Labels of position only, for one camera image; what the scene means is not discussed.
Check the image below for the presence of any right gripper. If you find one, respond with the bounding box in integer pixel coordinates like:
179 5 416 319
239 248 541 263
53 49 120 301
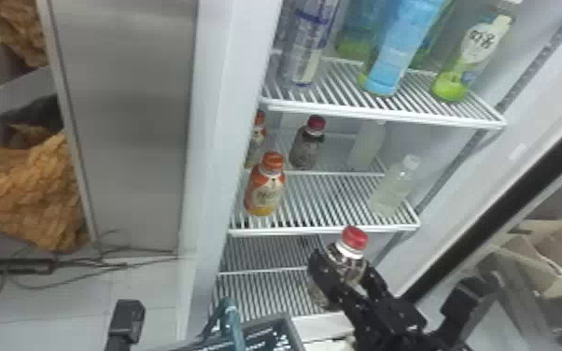
307 247 432 351

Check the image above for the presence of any dark bottle with red cap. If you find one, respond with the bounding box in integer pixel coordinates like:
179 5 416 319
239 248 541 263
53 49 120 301
306 225 371 311
288 114 328 171

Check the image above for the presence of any green bottle with white label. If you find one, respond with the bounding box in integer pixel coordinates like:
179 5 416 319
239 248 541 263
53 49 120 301
429 0 526 104

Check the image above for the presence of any blue basket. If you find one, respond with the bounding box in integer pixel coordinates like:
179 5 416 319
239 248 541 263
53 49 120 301
161 296 308 351

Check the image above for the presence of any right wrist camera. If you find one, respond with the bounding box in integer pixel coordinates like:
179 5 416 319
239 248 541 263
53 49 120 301
439 274 500 341

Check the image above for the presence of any cardboard box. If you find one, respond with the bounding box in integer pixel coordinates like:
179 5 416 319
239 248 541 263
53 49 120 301
476 218 562 302

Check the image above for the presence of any clear bottle with blue label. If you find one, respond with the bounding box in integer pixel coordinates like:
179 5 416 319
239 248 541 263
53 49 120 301
275 0 342 90

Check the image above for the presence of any white fridge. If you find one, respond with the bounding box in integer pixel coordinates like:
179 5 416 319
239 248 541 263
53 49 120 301
35 0 562 343

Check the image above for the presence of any fridge door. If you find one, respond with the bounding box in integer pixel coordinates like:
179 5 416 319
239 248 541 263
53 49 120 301
400 108 562 351

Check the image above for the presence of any black cable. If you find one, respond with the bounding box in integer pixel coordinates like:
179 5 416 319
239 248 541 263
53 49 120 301
0 229 180 319

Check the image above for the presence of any brown crumpled cloth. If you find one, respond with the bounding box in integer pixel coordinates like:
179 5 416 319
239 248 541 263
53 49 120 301
0 0 49 69
0 124 89 254

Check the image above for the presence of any orange bottle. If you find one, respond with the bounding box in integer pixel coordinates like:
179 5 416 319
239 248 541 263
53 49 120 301
243 150 287 218
244 109 269 170

